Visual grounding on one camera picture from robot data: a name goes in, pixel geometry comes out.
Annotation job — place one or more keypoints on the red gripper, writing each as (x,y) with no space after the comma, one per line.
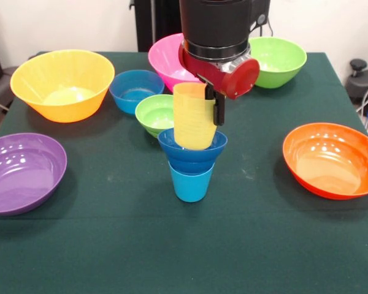
(239,81)

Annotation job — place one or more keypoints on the translucent yellow plastic cup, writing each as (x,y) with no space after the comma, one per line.
(191,122)

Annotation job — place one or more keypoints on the small dark blue bowl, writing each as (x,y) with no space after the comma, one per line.
(191,159)

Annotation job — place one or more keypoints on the light blue plastic cup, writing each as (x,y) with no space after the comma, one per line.
(190,186)

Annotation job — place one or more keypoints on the large green plastic bowl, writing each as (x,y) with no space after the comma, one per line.
(282,61)

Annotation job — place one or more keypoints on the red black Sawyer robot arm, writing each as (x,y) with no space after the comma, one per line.
(214,24)

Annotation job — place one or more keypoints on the small green plastic bowl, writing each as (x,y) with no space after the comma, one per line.
(153,113)

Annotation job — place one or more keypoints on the large pink plastic bowl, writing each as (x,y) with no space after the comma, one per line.
(162,58)

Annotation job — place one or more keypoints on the translucent light blue bowl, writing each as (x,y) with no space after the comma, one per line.
(132,88)

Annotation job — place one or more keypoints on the shallow orange plastic bowl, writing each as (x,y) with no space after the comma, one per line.
(331,162)

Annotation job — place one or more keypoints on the dark green tablecloth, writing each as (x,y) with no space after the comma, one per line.
(184,245)

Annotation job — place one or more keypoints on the black knob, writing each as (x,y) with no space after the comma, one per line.
(358,65)

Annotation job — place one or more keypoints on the black round base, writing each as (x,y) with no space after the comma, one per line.
(366,82)

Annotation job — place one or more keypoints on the large yellow plastic bowl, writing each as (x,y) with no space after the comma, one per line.
(61,70)

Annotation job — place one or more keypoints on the shallow purple plastic bowl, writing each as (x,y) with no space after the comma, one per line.
(21,174)

